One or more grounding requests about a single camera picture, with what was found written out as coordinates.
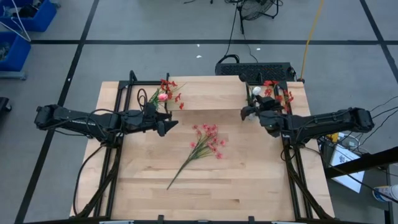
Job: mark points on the black floor fan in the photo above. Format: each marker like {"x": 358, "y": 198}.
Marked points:
{"x": 258, "y": 9}

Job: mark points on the large red flower bunch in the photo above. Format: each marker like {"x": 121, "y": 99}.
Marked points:
{"x": 280, "y": 96}

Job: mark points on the black metal beam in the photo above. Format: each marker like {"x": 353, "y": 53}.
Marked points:
{"x": 357, "y": 165}

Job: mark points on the pink artificial flower bunch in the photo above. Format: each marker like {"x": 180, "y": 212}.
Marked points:
{"x": 205, "y": 140}

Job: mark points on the yellow power plug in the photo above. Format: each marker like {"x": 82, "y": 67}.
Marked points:
{"x": 334, "y": 137}

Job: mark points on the person's shoe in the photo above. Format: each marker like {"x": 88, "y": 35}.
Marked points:
{"x": 385, "y": 193}

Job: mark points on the blue plastic bin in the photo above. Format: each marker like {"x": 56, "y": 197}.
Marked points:
{"x": 34, "y": 15}
{"x": 14, "y": 53}

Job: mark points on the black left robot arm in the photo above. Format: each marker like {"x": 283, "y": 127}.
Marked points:
{"x": 77, "y": 119}

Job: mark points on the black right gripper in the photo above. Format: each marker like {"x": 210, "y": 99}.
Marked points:
{"x": 270, "y": 116}

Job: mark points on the black stand foot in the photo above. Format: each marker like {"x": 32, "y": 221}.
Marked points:
{"x": 4, "y": 104}

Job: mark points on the small red flower bunch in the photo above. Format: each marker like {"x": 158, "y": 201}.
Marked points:
{"x": 169, "y": 90}

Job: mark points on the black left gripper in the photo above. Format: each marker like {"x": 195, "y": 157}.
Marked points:
{"x": 140, "y": 119}

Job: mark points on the black power strip box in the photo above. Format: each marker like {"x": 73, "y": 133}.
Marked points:
{"x": 255, "y": 71}

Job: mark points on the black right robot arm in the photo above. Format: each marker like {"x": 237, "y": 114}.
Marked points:
{"x": 326, "y": 124}

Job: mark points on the white box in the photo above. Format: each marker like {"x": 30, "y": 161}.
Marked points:
{"x": 345, "y": 168}

